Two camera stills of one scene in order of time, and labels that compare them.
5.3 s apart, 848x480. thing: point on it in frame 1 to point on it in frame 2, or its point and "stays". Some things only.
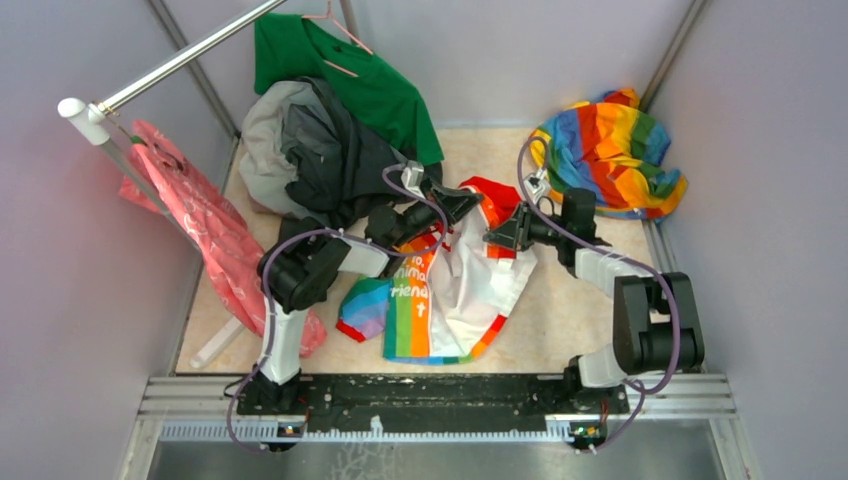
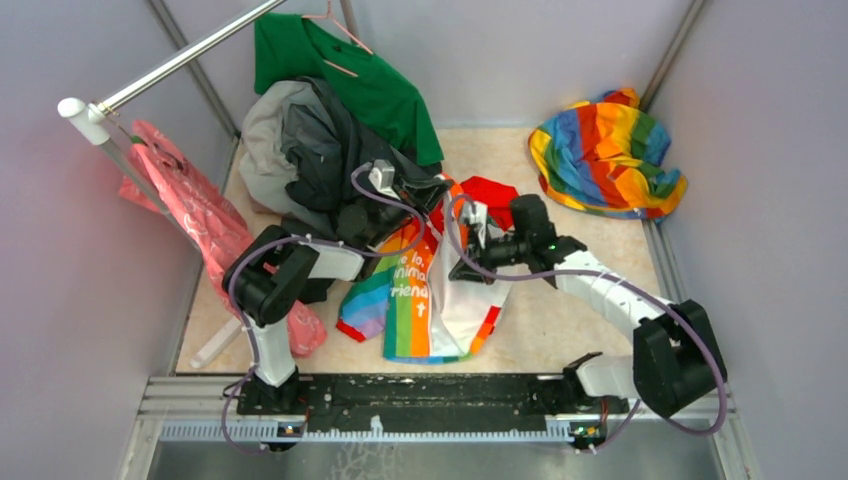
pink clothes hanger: x=348 y=34 stays
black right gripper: x=508 y=234 to x=480 y=255
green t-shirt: x=290 y=46 stays
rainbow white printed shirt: x=442 y=298 stays
